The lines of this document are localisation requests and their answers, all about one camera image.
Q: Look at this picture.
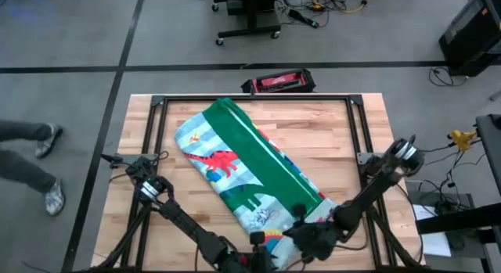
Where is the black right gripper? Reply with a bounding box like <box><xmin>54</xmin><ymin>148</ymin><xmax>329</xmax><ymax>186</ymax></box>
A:
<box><xmin>283</xmin><ymin>203</ymin><xmax>345</xmax><ymax>263</ymax></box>

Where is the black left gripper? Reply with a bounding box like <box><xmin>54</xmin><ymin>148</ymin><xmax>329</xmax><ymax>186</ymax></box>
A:
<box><xmin>225</xmin><ymin>231</ymin><xmax>283</xmax><ymax>273</ymax></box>

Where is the green dinosaur print towel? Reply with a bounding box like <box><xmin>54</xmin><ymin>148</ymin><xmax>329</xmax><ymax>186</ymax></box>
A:
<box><xmin>174</xmin><ymin>96</ymin><xmax>338</xmax><ymax>271</ymax></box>

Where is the red and black tool case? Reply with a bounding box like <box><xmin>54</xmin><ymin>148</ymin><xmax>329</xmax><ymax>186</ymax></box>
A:
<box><xmin>240</xmin><ymin>68</ymin><xmax>316</xmax><ymax>95</ymax></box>

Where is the white paper sheet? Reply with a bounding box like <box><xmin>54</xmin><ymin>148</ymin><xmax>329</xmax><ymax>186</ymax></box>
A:
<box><xmin>413</xmin><ymin>204</ymin><xmax>452</xmax><ymax>258</ymax></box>

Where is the black power strip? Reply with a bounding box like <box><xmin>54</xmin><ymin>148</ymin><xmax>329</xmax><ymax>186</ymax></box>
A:
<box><xmin>288</xmin><ymin>9</ymin><xmax>320</xmax><ymax>30</ymax></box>

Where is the black side table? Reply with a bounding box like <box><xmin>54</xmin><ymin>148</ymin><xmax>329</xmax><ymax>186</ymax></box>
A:
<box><xmin>414</xmin><ymin>114</ymin><xmax>501</xmax><ymax>273</ymax></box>

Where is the black rolling stand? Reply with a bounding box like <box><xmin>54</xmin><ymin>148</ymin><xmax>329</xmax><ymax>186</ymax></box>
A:
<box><xmin>211</xmin><ymin>0</ymin><xmax>283</xmax><ymax>46</ymax></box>

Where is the person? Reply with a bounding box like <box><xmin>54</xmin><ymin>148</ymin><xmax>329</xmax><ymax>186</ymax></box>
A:
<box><xmin>0</xmin><ymin>119</ymin><xmax>66</xmax><ymax>217</ymax></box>

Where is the black equipment case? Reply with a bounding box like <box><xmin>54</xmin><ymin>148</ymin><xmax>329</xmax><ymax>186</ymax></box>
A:
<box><xmin>438</xmin><ymin>0</ymin><xmax>501</xmax><ymax>77</ymax></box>

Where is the black aluminium table frame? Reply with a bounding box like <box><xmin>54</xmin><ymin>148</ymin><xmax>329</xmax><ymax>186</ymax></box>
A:
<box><xmin>117</xmin><ymin>93</ymin><xmax>420</xmax><ymax>273</ymax></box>

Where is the black plug with cable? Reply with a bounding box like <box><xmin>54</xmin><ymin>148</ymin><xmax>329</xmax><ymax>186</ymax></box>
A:
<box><xmin>100</xmin><ymin>153</ymin><xmax>130</xmax><ymax>167</ymax></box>

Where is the black coiled floor cable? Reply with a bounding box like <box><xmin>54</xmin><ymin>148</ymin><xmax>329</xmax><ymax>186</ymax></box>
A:
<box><xmin>429</xmin><ymin>66</ymin><xmax>467</xmax><ymax>88</ymax></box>

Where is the yellow cable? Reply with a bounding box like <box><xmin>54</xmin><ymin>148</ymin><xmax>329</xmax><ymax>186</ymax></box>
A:
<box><xmin>311</xmin><ymin>0</ymin><xmax>371</xmax><ymax>14</ymax></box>

